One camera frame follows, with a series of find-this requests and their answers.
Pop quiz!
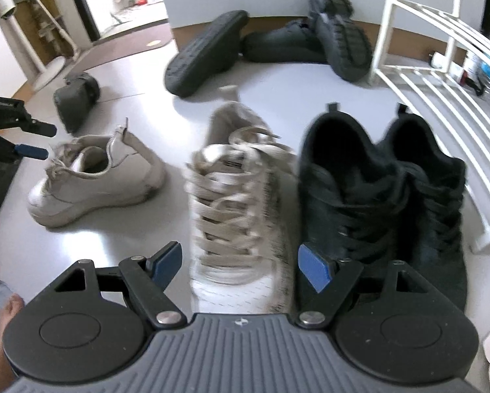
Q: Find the dark grey clog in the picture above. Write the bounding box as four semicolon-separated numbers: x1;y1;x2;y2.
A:
163;10;250;98
240;18;331;65

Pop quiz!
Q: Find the brown door mat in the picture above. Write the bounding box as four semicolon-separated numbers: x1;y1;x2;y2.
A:
70;22;174;75

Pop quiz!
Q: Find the small brown bottle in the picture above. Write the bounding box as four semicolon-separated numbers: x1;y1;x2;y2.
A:
430;50;451;69

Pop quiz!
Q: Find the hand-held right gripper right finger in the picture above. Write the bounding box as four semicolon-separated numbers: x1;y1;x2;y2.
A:
296;243;438;330

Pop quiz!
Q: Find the white metal shoe rack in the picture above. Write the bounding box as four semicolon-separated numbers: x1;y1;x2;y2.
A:
369;0;490;254

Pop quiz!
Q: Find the black chunky sandal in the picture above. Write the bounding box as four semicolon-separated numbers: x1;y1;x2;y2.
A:
52;71;102;134
308;0;373;83

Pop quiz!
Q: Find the black lace-up sneaker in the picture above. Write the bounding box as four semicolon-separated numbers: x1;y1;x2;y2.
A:
382;104;469;312
296;103;413;295

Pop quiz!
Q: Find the white lace-up sneaker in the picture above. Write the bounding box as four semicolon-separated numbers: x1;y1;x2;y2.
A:
185;85;301;317
26;118;167;229

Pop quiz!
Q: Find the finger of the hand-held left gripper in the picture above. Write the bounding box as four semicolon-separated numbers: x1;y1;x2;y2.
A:
26;120;58;137
13;144;49;160

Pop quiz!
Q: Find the person's leg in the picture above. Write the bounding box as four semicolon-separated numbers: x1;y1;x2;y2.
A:
0;279;26;381

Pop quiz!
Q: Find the white standing fan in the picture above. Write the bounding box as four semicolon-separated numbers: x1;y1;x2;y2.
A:
0;0;78;95

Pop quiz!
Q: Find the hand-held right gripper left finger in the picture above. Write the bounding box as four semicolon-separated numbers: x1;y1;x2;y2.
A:
40;241;188;329

